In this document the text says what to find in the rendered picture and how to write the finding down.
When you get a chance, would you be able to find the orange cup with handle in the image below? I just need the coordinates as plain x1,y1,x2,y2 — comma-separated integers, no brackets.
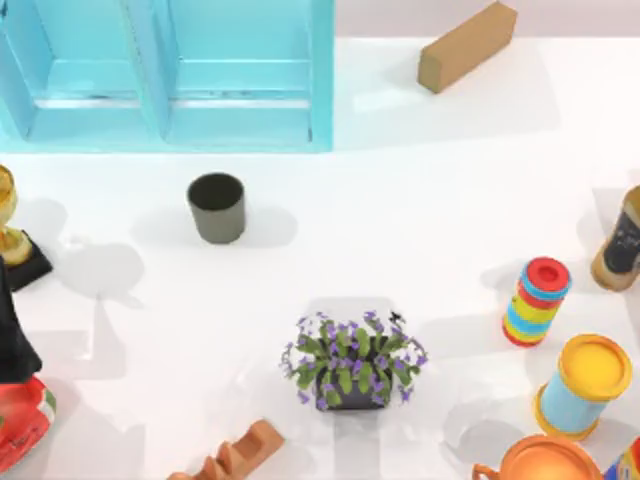
471,433,605,480

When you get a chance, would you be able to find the tan and black bottle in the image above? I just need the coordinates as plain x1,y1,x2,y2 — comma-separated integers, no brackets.
589,185,640,293

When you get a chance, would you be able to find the gold trophy with black base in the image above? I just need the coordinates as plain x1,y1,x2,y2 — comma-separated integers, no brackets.
0,164,54,294

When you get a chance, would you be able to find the grey cup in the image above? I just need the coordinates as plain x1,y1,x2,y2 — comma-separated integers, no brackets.
187,172,248,246

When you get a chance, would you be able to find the blue can with yellow lid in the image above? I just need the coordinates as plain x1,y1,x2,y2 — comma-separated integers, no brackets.
533,333,634,442

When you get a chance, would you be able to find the purple flower plant pot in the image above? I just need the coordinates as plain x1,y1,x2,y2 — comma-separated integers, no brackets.
278,309,429,412

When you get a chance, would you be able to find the brown bread loaf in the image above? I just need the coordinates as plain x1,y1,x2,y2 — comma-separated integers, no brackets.
166,418,287,480

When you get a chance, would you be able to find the stack of coloured rings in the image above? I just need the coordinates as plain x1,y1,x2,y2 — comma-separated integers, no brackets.
501,256,573,348

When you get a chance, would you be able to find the brown cardboard box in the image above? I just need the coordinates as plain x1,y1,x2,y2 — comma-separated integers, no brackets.
417,0,519,95

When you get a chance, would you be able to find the blue and yellow can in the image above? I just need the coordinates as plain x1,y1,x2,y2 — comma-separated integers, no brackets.
602,435,640,480

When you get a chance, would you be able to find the light blue rack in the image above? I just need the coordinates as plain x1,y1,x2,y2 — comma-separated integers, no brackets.
0,0,335,154

